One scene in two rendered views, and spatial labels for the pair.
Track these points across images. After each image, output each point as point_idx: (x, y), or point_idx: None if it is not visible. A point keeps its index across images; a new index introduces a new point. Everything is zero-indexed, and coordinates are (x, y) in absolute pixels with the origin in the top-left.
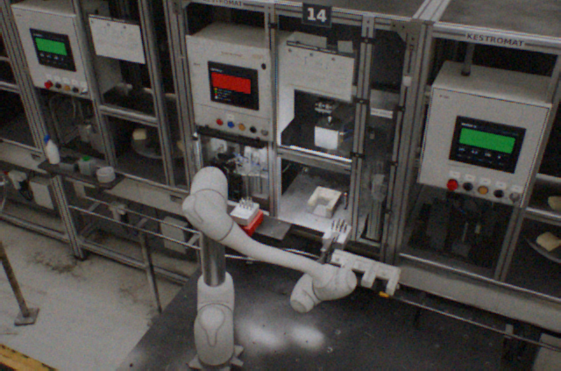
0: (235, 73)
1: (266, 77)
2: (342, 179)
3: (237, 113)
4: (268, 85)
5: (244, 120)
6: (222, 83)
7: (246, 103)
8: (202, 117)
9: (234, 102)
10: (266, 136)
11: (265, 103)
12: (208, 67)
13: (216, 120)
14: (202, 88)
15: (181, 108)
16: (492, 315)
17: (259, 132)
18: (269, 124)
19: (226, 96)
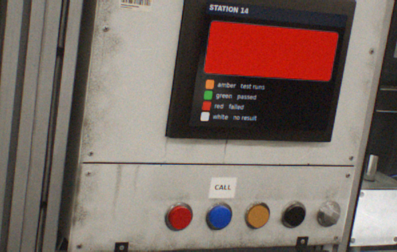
0: (295, 13)
1: (371, 23)
2: None
3: (249, 169)
4: (373, 49)
5: (268, 189)
6: (239, 59)
7: (309, 117)
8: (107, 219)
9: (268, 123)
10: (329, 227)
11: (350, 111)
12: (191, 3)
13: (164, 215)
14: (139, 94)
15: (11, 201)
16: None
17: (311, 221)
18: (347, 185)
19: (245, 104)
